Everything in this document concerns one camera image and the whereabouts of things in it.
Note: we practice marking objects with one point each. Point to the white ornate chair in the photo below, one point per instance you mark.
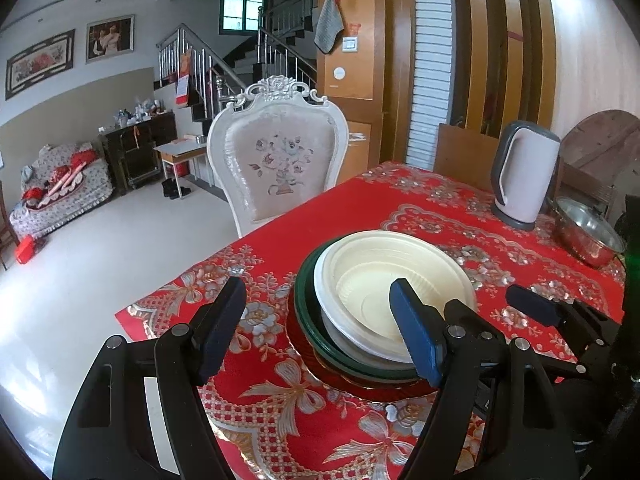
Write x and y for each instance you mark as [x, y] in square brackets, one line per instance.
[280, 160]

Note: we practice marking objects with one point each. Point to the floral covered sofa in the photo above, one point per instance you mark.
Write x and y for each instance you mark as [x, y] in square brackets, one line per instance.
[85, 182]

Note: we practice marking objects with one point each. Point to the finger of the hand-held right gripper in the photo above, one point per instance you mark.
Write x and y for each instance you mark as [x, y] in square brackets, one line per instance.
[535, 306]
[565, 369]

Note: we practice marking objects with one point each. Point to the grey hanging towel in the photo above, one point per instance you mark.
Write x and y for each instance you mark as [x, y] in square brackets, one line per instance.
[327, 25]

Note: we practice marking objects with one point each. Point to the framed portrait photo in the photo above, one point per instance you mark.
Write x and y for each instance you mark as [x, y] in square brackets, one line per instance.
[110, 39]

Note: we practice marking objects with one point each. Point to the glass pot lid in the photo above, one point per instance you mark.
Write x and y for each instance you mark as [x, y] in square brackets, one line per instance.
[590, 222]

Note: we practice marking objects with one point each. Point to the white bowl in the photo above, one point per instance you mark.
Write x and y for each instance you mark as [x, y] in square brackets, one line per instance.
[325, 280]

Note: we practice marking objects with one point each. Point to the white louvered panel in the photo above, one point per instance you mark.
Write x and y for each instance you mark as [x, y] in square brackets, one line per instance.
[432, 60]

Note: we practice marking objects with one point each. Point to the wooden drawer cabinet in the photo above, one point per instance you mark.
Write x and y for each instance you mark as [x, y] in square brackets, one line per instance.
[350, 10]

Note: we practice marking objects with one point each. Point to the cluster of bottles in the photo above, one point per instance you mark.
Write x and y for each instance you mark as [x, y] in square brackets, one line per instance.
[135, 115]

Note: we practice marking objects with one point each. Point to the cream ribbed bowl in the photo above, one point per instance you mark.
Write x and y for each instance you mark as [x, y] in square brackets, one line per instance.
[365, 280]

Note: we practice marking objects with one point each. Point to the framed floral painting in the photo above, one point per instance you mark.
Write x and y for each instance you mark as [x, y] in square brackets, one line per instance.
[40, 62]

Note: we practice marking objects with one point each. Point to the red cloth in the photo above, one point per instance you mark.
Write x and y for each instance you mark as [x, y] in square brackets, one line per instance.
[75, 162]

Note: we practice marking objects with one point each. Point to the stainless steel pot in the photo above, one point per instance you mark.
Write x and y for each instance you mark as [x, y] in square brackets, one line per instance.
[580, 250]

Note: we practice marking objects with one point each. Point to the small white table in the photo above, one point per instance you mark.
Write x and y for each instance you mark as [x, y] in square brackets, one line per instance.
[180, 149]

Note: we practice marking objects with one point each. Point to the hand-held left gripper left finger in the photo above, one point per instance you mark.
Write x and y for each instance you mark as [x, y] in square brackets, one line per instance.
[220, 330]

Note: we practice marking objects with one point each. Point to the dark wooden sideboard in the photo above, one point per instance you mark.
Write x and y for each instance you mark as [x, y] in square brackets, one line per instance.
[150, 140]

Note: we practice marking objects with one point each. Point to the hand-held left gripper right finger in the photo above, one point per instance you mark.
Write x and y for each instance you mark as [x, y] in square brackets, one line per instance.
[415, 330]

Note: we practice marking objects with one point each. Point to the red wall calendar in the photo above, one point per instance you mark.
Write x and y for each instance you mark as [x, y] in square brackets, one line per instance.
[182, 90]

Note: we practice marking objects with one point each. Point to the wooden chair back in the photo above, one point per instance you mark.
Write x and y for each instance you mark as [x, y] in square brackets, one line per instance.
[460, 155]

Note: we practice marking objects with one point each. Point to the green framed window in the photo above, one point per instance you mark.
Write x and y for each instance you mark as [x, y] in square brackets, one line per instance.
[245, 7]

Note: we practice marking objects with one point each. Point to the round wooden tabletop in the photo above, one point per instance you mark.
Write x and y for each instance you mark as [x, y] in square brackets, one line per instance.
[600, 145]

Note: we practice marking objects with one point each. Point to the white light switch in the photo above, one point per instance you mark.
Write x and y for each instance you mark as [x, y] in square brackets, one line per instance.
[350, 45]

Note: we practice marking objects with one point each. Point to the red box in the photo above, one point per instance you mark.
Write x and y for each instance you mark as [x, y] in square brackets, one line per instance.
[26, 251]

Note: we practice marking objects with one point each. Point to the white electric kettle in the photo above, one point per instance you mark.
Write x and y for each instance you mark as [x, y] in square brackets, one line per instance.
[525, 175]

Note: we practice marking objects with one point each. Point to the wooden partition posts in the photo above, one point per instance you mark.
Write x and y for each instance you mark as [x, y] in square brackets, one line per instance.
[500, 35]

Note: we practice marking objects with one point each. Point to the staircase with steel railing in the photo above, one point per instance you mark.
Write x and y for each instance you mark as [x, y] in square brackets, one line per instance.
[240, 65]

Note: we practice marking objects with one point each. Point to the red floral tablecloth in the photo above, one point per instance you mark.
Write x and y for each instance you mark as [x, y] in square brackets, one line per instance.
[300, 410]

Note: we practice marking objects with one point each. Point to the red glass plate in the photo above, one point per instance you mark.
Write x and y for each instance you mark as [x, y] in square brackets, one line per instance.
[320, 365]

